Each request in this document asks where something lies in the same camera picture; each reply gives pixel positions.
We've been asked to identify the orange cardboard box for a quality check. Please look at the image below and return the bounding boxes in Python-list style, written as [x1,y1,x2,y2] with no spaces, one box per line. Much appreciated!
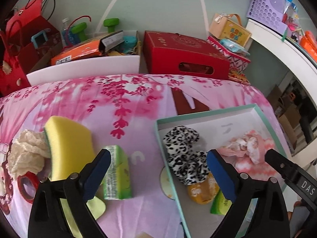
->
[51,38,103,66]

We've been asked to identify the clear water bottle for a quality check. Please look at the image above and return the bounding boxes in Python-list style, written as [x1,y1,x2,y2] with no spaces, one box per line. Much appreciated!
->
[61,18,75,46]

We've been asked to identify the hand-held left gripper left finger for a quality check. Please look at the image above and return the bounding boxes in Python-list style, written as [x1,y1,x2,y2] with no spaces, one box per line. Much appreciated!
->
[28,149,112,238]

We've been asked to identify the leopard print scrunchie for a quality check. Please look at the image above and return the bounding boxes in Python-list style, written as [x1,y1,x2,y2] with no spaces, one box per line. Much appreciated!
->
[162,126,211,186]

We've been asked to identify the red white patterned box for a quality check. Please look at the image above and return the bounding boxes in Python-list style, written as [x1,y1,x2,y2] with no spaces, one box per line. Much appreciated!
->
[207,36,251,75]

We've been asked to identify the green dumbbell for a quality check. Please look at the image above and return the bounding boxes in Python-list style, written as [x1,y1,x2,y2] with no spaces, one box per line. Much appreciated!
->
[103,18,120,33]
[72,22,88,39]

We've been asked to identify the orange packets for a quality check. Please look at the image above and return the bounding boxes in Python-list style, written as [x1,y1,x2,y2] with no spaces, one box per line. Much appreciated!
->
[300,30,317,62]

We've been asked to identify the colourful stationery packets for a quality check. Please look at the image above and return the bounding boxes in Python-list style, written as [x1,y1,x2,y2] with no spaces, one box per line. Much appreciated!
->
[282,0,305,37]

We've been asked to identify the blue wipes pack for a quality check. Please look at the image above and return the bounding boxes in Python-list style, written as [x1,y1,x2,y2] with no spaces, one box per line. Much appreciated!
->
[219,38,250,55]

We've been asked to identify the yellow round bun toy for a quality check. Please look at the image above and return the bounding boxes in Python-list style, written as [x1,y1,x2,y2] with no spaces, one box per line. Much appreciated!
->
[187,172,221,205]

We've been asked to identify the shallow teal cardboard box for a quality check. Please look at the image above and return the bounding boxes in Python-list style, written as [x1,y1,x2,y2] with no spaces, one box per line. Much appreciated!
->
[155,104,291,238]

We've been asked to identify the pink striped towel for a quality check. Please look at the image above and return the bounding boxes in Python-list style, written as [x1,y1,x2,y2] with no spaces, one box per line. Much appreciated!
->
[217,129,280,179]

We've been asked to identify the green tissue pack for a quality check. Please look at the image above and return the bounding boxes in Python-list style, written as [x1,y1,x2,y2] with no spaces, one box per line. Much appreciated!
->
[210,191,233,216]

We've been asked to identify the beige carry case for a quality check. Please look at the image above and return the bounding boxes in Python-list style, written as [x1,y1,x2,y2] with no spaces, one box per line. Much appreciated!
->
[209,13,252,47]

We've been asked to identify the red gift box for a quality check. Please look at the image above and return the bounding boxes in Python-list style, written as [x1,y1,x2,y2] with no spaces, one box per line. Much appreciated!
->
[143,30,231,80]

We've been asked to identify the white board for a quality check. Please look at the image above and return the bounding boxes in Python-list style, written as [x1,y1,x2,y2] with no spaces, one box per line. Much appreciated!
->
[26,55,141,87]

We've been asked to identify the yellow sponge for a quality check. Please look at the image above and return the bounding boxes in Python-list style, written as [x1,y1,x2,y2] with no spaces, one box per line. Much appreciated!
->
[44,116,96,182]

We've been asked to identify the teal plastic item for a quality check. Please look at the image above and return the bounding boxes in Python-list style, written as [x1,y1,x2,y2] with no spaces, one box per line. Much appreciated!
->
[122,36,137,54]

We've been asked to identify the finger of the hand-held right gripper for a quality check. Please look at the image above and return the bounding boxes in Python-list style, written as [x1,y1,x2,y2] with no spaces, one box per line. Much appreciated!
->
[264,149,301,182]

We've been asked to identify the cream lace cloth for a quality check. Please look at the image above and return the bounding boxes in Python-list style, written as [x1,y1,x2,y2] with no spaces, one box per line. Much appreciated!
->
[9,130,51,176]

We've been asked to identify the cardboard boxes under desk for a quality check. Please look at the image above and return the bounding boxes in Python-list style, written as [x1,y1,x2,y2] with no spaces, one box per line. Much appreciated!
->
[266,84,317,156]

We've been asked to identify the blue toy frame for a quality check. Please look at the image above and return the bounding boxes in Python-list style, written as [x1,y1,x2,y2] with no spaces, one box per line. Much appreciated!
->
[31,29,49,47]

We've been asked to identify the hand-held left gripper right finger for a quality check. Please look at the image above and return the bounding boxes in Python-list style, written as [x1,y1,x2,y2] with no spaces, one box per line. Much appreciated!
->
[206,149,290,238]

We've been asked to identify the white desk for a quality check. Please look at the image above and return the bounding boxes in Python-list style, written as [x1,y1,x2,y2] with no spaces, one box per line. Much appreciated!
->
[245,18,317,144]

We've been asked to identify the pink printed bed sheet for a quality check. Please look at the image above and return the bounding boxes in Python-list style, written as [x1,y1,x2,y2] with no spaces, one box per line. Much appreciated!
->
[0,73,285,238]

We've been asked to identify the gold red box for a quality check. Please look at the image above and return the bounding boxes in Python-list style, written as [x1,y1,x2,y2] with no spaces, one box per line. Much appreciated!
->
[228,72,250,85]

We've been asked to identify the green drink carton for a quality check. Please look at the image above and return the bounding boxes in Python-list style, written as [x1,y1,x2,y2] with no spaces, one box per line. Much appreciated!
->
[102,145,133,201]

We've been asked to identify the red tape roll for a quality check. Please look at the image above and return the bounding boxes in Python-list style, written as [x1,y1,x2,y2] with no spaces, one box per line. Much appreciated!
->
[17,172,40,201]

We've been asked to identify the small red gift bag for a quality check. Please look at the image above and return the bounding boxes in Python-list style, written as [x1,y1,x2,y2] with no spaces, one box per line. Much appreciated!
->
[0,21,31,97]

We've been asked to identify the light green cloth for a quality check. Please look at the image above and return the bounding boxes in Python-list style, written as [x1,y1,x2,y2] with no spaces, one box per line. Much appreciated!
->
[59,195,107,238]

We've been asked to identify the large red gift bag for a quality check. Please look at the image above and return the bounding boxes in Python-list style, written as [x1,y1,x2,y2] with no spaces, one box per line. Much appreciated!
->
[6,0,62,55]

